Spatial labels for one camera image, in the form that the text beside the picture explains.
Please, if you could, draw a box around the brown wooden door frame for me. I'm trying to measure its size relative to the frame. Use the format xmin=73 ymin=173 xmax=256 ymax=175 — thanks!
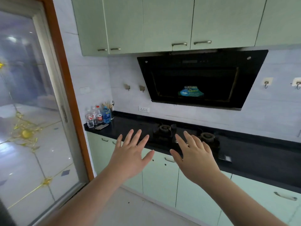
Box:
xmin=33 ymin=0 xmax=95 ymax=182

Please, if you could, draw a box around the person's left forearm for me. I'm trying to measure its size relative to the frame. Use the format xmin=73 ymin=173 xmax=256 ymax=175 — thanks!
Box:
xmin=39 ymin=171 xmax=124 ymax=226

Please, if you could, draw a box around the black range hood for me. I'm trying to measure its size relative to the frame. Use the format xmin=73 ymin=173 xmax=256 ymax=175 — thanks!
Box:
xmin=137 ymin=49 xmax=269 ymax=111

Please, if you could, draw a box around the blue liquid bottle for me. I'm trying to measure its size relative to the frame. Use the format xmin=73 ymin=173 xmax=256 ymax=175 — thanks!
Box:
xmin=102 ymin=106 xmax=111 ymax=124

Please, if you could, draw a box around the person's left hand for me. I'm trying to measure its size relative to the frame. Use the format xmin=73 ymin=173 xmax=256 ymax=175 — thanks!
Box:
xmin=107 ymin=129 xmax=155 ymax=185

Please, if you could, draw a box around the wide green upper cabinet door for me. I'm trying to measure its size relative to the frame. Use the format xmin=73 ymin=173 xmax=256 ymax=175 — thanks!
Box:
xmin=190 ymin=0 xmax=268 ymax=51

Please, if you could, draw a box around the person's right forearm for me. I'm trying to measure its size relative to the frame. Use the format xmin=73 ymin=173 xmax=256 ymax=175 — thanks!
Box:
xmin=202 ymin=172 xmax=289 ymax=226

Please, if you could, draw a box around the metal door handle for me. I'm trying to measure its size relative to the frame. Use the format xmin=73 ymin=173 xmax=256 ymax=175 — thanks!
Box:
xmin=61 ymin=105 xmax=69 ymax=123

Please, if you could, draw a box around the gas burner with grate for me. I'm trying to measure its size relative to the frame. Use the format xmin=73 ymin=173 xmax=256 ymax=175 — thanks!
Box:
xmin=153 ymin=124 xmax=177 ymax=140
xmin=197 ymin=132 xmax=220 ymax=150

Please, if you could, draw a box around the sliding glass door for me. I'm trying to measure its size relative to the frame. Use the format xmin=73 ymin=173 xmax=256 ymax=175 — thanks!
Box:
xmin=0 ymin=0 xmax=87 ymax=226

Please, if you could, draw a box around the person's right hand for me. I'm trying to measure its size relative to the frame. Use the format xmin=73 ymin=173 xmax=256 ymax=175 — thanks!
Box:
xmin=170 ymin=131 xmax=222 ymax=187

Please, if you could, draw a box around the black gas cooktop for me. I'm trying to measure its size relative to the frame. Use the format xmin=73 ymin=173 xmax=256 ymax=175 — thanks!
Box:
xmin=147 ymin=123 xmax=222 ymax=161

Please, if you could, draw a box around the chopstick holder with utensils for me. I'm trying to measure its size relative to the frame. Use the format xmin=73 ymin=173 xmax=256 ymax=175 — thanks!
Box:
xmin=103 ymin=100 xmax=115 ymax=120

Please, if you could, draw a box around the narrow green upper cabinet door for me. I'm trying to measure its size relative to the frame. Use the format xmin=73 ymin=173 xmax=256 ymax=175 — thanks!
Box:
xmin=71 ymin=0 xmax=109 ymax=56

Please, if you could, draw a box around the blue sticker on hood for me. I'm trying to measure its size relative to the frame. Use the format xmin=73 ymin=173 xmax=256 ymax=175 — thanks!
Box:
xmin=178 ymin=86 xmax=205 ymax=97

